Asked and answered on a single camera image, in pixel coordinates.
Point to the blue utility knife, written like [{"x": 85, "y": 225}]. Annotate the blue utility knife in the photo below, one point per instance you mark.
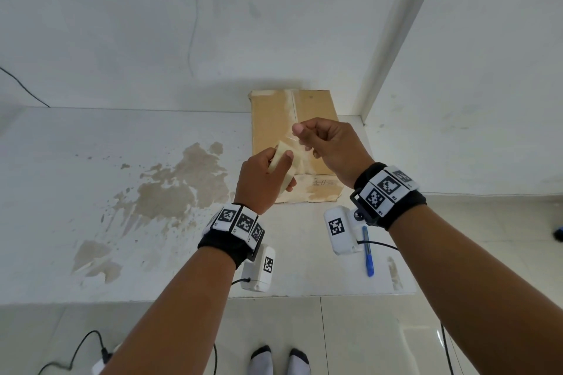
[{"x": 368, "y": 254}]

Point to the black left wristband with markers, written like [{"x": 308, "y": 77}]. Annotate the black left wristband with markers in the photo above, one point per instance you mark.
[{"x": 235, "y": 229}]

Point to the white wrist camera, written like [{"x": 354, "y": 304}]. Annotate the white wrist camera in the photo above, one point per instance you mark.
[
  {"x": 259, "y": 271},
  {"x": 343, "y": 229}
]

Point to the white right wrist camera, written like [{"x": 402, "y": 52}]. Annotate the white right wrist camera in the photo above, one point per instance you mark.
[{"x": 343, "y": 229}]

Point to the black right wristband with markers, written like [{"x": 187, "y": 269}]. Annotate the black right wristband with markers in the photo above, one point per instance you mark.
[{"x": 387, "y": 194}]

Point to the black wristband with markers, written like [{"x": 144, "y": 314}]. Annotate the black wristband with markers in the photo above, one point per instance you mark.
[
  {"x": 235, "y": 229},
  {"x": 387, "y": 194}
]

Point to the beige masking tape roll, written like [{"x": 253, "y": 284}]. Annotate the beige masking tape roll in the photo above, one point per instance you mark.
[{"x": 281, "y": 168}]

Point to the dark object on floor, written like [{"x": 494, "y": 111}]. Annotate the dark object on floor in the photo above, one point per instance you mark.
[{"x": 558, "y": 234}]

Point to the person's right forearm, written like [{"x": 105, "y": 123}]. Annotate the person's right forearm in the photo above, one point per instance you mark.
[{"x": 475, "y": 291}]

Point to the person's left forearm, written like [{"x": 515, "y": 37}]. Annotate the person's left forearm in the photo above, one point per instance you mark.
[{"x": 176, "y": 317}]

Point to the person's left thumb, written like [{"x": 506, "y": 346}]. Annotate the person's left thumb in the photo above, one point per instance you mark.
[{"x": 283, "y": 160}]

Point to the brown cardboard box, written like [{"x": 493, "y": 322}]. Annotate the brown cardboard box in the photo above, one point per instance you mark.
[{"x": 272, "y": 120}]

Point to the person's left hand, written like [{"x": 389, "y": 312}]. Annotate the person's left hand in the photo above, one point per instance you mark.
[{"x": 255, "y": 181}]

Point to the person's right hand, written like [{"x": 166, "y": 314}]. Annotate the person's right hand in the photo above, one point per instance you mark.
[{"x": 338, "y": 146}]

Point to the person's left foot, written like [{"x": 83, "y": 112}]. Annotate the person's left foot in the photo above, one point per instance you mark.
[{"x": 261, "y": 361}]

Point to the white power adapter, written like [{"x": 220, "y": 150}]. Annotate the white power adapter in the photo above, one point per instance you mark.
[{"x": 103, "y": 363}]

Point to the person's right foot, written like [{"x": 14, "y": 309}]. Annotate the person's right foot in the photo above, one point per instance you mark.
[{"x": 299, "y": 362}]

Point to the person's right thumb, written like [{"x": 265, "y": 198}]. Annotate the person's right thumb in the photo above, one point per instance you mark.
[{"x": 308, "y": 126}]

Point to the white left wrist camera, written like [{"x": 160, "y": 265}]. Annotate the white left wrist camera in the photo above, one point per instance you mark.
[{"x": 259, "y": 271}]

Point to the person's foot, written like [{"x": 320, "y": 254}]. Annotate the person's foot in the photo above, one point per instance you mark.
[
  {"x": 261, "y": 361},
  {"x": 299, "y": 362}
]

